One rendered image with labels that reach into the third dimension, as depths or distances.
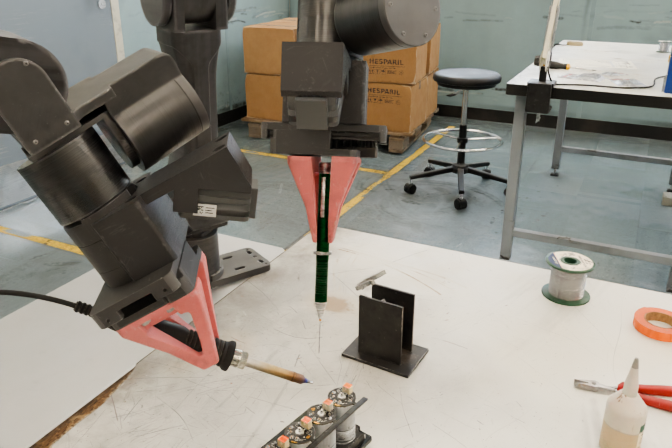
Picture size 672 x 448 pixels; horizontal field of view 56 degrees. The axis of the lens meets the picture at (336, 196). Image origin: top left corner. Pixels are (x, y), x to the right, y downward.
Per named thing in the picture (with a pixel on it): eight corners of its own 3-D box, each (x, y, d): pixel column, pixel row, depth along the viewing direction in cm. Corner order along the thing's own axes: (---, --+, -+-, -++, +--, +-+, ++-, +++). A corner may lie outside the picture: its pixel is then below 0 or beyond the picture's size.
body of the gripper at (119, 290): (197, 233, 52) (146, 159, 50) (185, 293, 43) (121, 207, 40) (131, 269, 53) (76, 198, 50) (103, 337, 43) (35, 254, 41)
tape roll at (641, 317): (697, 332, 76) (699, 323, 75) (668, 347, 73) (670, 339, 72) (650, 310, 81) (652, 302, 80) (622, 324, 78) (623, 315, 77)
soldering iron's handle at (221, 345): (226, 359, 52) (74, 310, 49) (238, 335, 52) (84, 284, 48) (225, 377, 50) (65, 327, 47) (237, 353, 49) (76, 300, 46)
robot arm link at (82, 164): (142, 179, 49) (89, 103, 47) (162, 185, 44) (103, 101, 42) (65, 232, 47) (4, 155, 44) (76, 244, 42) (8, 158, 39)
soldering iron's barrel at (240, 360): (299, 381, 53) (228, 358, 52) (306, 367, 53) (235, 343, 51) (300, 392, 52) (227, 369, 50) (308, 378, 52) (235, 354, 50)
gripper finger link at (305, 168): (371, 249, 50) (376, 132, 50) (283, 245, 51) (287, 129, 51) (374, 240, 57) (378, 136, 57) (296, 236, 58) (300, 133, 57)
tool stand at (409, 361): (384, 364, 76) (339, 286, 76) (450, 344, 70) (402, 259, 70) (361, 391, 71) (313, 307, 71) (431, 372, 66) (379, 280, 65)
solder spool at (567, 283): (550, 278, 88) (555, 245, 87) (596, 292, 85) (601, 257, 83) (534, 296, 84) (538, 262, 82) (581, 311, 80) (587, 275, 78)
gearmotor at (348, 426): (322, 443, 57) (322, 397, 55) (339, 428, 59) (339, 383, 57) (344, 456, 55) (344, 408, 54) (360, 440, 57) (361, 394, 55)
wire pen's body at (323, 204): (331, 300, 55) (336, 174, 54) (327, 303, 53) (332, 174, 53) (314, 298, 55) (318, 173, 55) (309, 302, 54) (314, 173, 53)
